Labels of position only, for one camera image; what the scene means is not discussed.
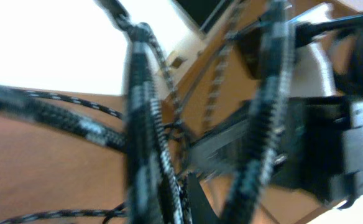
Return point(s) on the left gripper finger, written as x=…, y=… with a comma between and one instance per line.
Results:
x=200, y=208

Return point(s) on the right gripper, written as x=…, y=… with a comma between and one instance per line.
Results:
x=323, y=148

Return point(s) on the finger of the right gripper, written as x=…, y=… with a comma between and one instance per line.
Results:
x=219, y=149

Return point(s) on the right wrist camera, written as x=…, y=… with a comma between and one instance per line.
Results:
x=312, y=74

